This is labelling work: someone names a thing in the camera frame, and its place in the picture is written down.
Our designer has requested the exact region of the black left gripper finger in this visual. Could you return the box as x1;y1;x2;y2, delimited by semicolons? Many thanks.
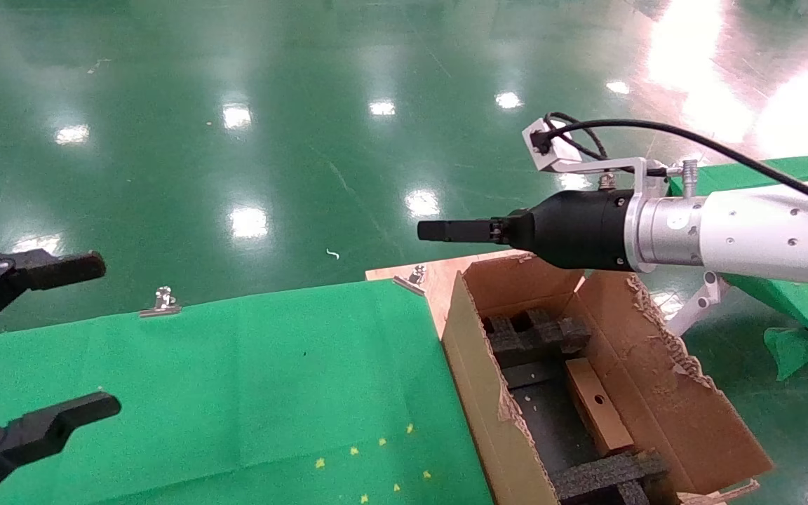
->
0;249;107;343
0;391;122;504

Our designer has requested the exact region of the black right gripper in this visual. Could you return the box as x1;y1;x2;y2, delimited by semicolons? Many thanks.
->
418;189;631;271

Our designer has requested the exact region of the small brown cardboard box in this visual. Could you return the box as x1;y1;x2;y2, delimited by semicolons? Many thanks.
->
564;358;636;458

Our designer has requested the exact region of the black foam carton liner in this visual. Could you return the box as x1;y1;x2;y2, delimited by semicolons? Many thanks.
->
502;358;608;481

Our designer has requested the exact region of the large open cardboard carton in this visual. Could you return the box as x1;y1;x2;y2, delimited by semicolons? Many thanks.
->
441;252;773;505

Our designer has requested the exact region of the light wooden board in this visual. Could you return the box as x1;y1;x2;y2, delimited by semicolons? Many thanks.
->
365;249;538;337

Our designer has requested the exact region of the black notched foam block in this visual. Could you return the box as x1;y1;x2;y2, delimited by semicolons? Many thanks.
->
551;452;670;505
481;307;593;369

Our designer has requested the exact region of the green table cloth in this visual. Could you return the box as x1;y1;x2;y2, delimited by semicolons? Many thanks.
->
0;279;492;505

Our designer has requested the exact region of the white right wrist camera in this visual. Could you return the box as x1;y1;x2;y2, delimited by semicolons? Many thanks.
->
522;118;668;198

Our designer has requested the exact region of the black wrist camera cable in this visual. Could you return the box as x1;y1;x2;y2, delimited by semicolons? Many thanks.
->
543;112;808;213

